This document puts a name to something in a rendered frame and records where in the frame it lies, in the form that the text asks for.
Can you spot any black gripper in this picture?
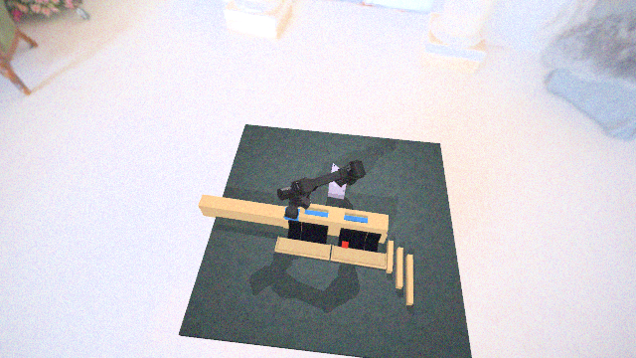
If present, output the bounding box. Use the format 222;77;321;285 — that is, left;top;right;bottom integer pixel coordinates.
284;197;302;220

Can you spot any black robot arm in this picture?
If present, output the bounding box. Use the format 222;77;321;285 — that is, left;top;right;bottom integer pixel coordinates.
277;159;366;210

